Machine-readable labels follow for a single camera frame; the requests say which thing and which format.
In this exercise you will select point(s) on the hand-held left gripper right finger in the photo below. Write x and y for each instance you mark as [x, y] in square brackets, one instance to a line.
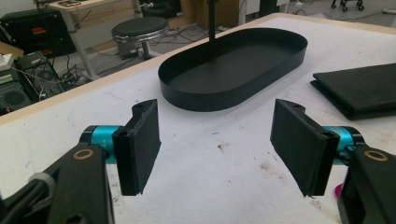
[299, 146]

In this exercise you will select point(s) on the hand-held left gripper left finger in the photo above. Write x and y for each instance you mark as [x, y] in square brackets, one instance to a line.
[137, 149]

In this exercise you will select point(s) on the black leather wallet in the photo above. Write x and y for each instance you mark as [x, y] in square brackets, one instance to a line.
[358, 90]

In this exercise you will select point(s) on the black oval tray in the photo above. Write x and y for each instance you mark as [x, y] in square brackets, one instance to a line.
[218, 77]

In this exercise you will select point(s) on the black stand pole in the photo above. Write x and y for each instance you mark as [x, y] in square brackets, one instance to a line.
[212, 18]

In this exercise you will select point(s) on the pink object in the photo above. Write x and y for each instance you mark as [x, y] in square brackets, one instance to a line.
[338, 190]

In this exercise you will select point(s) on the black computer tower with fan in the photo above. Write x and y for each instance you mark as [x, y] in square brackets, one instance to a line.
[43, 74]

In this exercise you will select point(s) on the round black stool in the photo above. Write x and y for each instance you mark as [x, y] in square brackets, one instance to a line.
[140, 26]

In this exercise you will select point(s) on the desk with white legs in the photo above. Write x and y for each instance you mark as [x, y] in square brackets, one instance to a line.
[77, 34]

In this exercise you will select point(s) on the dark computer tower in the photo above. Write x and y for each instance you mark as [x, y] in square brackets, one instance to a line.
[12, 96]

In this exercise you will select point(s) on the office chair wheel base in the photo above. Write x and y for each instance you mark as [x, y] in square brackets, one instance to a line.
[345, 4]

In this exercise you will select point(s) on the brown cardboard box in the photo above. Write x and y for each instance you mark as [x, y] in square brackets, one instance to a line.
[227, 12]

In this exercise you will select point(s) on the white box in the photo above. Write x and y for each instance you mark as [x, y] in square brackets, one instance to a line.
[5, 61]

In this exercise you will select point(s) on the black case with red label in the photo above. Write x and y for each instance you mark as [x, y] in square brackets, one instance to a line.
[28, 28]

